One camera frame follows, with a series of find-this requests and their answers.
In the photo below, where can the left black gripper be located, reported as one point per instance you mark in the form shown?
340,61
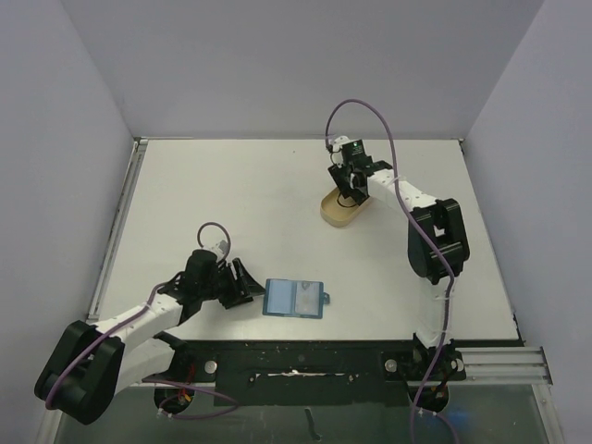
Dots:
248,286

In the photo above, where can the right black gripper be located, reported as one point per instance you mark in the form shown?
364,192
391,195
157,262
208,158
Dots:
347,177

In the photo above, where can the blue card holder wallet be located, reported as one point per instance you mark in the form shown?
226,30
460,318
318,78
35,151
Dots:
279,299

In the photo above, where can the white credit card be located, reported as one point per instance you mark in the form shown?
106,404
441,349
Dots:
307,298

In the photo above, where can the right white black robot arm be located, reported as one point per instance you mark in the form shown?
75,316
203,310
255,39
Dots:
437,245

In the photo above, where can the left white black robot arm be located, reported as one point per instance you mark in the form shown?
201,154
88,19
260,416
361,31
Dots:
92,363

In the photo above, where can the tan oval wooden tray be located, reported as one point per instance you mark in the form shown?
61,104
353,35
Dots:
338,214

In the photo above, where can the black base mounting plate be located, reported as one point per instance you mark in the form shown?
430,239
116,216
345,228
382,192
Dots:
318,373

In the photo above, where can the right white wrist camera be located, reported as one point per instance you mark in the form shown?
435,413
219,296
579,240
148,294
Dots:
334,146

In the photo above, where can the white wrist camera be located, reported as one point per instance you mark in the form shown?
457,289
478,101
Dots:
220,247
334,146

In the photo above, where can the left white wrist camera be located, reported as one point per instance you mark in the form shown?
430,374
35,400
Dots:
220,247

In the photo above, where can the left aluminium rail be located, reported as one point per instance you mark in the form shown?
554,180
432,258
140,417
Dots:
123,206

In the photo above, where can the aluminium rail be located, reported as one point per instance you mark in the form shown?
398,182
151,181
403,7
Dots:
505,366
123,206

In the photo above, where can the right aluminium rail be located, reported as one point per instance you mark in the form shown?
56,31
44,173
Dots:
505,366

